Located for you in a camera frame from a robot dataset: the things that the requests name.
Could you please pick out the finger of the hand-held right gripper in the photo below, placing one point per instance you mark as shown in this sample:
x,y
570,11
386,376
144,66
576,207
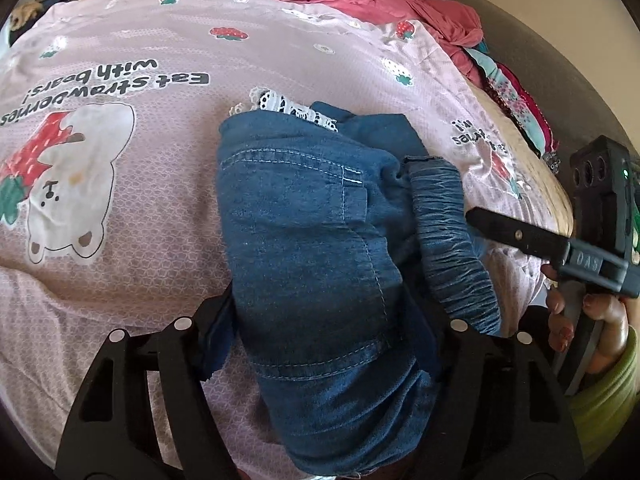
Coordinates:
x,y
520,235

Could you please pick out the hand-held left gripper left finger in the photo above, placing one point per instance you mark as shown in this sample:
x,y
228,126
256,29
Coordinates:
x,y
215,320

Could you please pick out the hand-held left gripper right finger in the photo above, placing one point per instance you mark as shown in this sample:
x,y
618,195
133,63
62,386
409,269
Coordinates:
x,y
465,355

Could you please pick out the blue denim pants lace trim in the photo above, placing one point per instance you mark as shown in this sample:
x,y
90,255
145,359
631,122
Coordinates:
x,y
310,260

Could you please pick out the person's right forearm green sleeve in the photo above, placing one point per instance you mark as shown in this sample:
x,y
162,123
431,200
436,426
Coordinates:
x,y
610,405

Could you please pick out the person's right hand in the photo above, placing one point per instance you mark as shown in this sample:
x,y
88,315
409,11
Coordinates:
x,y
610,325

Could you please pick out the pink strawberry printed blanket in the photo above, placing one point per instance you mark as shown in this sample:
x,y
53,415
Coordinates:
x,y
150,170

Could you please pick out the grey upholstered headboard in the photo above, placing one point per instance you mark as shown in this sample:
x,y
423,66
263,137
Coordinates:
x,y
550,50

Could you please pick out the pile of dark clothes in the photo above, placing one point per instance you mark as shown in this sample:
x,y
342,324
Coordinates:
x,y
40,0

